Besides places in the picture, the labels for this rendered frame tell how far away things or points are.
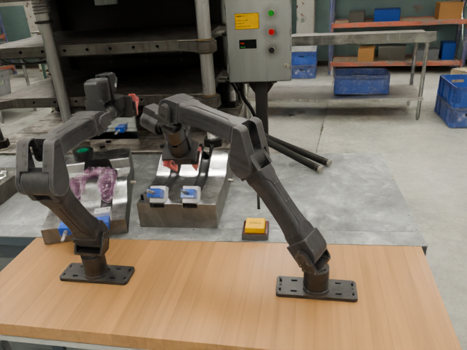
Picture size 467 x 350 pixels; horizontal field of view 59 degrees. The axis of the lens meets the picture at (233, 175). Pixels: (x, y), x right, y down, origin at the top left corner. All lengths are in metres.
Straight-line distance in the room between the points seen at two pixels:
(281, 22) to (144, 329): 1.44
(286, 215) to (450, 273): 1.73
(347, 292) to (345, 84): 4.03
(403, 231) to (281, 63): 1.01
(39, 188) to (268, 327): 0.59
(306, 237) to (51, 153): 0.60
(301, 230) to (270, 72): 1.16
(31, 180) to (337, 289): 0.76
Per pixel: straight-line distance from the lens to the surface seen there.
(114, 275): 1.22
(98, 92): 1.19
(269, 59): 2.02
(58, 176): 0.97
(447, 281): 2.55
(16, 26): 10.47
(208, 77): 1.93
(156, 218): 1.38
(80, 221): 1.10
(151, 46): 2.05
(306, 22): 7.58
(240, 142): 0.96
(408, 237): 1.35
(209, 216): 1.33
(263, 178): 0.98
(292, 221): 1.00
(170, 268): 1.21
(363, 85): 4.99
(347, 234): 1.32
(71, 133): 1.05
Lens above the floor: 1.52
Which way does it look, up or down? 25 degrees down
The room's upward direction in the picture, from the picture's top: 4 degrees counter-clockwise
